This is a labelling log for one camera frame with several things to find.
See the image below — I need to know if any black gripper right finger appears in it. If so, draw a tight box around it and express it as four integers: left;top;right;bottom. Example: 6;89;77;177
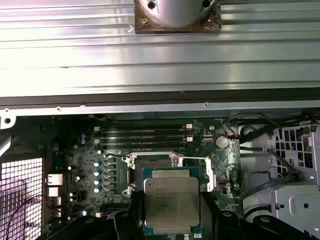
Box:
199;191;310;240

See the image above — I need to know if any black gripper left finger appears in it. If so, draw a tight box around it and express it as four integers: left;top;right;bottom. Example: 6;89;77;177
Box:
58;190;146;240

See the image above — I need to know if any silver CPU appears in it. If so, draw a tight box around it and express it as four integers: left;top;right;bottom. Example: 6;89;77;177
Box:
141;168;201;236

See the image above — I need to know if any metal socket cover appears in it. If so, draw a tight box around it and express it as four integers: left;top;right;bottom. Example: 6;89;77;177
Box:
183;156;217;194

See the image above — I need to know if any wire locking lever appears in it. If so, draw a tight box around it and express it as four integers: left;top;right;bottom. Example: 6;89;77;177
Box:
103;153;133;159

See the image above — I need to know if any CPU socket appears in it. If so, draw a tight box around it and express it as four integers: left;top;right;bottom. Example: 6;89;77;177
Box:
121;151;186;197

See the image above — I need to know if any silver coin battery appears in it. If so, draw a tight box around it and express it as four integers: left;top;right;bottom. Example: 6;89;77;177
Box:
215;135;230;149

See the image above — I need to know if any metal port block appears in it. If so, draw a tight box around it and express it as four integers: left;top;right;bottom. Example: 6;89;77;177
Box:
46;174;64;187
48;186;60;199

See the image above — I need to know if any green motherboard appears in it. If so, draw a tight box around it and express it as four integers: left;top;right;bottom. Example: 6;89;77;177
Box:
48;116;241;240

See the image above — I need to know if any metal drive cage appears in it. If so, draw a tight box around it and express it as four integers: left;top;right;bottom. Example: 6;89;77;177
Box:
272;119;320;240

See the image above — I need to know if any black PC case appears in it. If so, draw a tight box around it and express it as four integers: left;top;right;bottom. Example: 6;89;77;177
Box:
0;96;320;240

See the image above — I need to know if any black flat cable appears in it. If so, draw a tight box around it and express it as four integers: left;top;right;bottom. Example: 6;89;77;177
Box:
241;151;301;204

